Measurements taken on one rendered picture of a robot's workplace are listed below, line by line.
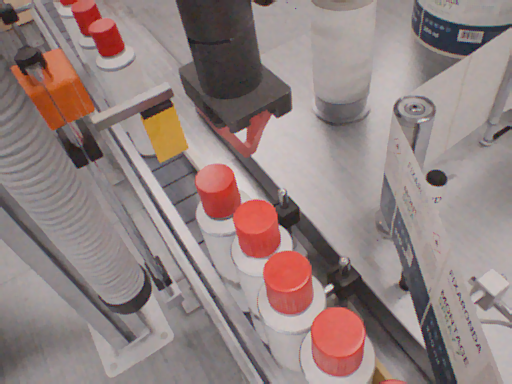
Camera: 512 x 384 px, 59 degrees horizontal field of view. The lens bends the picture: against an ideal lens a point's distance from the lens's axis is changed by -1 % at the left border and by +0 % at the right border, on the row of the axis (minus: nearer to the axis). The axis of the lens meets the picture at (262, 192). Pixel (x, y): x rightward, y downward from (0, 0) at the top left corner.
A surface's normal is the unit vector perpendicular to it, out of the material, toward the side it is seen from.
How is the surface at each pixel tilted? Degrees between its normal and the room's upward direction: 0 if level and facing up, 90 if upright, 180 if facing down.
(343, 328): 3
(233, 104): 1
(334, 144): 0
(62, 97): 90
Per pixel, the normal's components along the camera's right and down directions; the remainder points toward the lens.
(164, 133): 0.53, 0.62
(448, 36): -0.67, 0.63
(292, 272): -0.16, -0.64
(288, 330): -0.19, 0.11
